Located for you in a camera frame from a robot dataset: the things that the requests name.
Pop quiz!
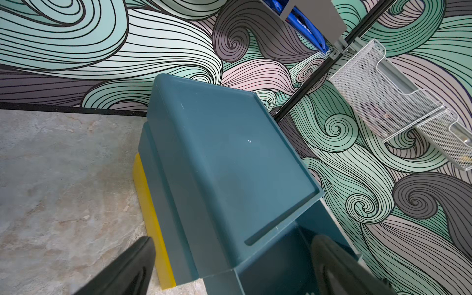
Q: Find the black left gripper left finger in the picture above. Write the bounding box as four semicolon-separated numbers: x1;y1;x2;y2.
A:
75;236;156;295

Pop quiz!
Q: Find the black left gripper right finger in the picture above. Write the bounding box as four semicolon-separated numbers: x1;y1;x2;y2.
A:
311;235;396;295

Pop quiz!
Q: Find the teal drawer cabinet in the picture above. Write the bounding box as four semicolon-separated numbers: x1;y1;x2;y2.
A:
133;74;361;295

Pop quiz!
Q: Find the blue snack bag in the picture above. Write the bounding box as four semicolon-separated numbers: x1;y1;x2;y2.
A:
263;0;329;54

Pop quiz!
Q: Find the clear wall bin large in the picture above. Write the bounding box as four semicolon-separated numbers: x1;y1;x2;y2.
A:
329;39;445;142

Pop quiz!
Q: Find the clear wall bin small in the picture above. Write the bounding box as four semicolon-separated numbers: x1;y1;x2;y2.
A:
416;108;472;171

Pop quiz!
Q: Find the black corner frame post right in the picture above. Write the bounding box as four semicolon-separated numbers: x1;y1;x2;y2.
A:
273;0;395;123

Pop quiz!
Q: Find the black wall shelf basket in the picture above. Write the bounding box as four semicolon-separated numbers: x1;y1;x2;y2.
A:
263;0;347;50

